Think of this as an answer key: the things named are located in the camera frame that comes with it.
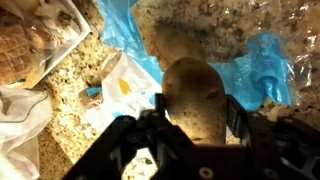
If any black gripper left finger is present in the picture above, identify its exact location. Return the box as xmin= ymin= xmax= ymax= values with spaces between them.
xmin=63 ymin=93 xmax=174 ymax=180

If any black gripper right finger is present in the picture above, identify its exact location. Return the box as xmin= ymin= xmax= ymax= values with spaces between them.
xmin=226 ymin=94 xmax=320 ymax=180

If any clear blue plastic potato bag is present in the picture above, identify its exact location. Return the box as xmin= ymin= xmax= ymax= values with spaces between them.
xmin=77 ymin=0 xmax=320 ymax=158

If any white thin plastic bag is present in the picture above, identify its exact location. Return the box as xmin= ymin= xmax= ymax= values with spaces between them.
xmin=0 ymin=85 xmax=54 ymax=180

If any clear container with food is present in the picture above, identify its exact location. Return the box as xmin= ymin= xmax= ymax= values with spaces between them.
xmin=0 ymin=0 xmax=93 ymax=90

